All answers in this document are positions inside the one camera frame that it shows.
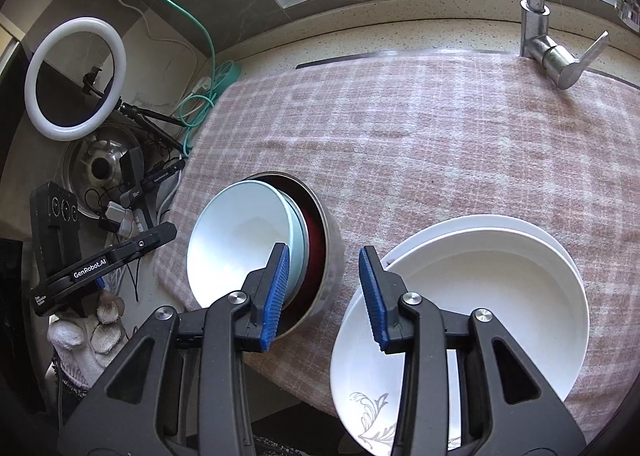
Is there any green hose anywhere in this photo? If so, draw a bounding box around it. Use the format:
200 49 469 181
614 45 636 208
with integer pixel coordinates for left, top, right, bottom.
105 0 219 157

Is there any white ring light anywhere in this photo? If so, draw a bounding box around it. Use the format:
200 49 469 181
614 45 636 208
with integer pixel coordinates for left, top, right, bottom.
25 18 127 141

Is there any stainless steel bowl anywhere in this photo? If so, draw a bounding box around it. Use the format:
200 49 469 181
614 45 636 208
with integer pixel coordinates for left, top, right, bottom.
244 171 347 339

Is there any black clip device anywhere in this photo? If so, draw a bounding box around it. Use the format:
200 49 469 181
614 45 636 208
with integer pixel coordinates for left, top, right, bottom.
119 148 187 207

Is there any light blue bowl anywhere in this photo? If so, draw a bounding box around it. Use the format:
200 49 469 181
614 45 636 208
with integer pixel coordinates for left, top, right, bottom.
186 181 307 311

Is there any large white plate grey print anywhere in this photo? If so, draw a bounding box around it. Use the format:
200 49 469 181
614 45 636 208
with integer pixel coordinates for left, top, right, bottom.
330 214 585 443

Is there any pink plaid cloth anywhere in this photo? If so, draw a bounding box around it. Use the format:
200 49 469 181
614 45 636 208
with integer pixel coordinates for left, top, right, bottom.
152 48 640 443

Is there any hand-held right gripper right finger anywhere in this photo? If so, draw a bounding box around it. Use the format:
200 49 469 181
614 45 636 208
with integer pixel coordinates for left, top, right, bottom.
359 246 586 456

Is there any black ring light stand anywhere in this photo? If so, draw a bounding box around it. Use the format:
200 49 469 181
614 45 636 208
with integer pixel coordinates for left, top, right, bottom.
82 66 187 153

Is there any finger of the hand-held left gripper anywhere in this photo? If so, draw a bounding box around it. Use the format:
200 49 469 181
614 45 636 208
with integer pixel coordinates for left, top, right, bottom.
110 222 179 263

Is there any chrome faucet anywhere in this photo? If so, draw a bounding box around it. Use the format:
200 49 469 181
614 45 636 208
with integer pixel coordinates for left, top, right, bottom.
517 0 612 90

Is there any white cable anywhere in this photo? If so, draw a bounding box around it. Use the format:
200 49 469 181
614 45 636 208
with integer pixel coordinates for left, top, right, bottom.
92 0 208 96

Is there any teal power strip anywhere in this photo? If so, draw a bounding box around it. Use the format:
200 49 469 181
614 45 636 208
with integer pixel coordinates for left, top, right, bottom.
214 62 242 92

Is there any plain white oval plate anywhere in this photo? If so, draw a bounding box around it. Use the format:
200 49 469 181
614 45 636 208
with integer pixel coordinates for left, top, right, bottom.
387 228 590 404

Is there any chrome sprayer head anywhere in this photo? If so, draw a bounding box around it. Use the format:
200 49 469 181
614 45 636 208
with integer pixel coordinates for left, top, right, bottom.
615 0 640 27

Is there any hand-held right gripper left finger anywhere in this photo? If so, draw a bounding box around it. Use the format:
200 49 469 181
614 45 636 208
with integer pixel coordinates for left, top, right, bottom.
60 243 291 456

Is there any person's left hand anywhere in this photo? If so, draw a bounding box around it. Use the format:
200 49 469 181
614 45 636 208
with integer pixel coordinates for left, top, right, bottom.
47 293 127 379

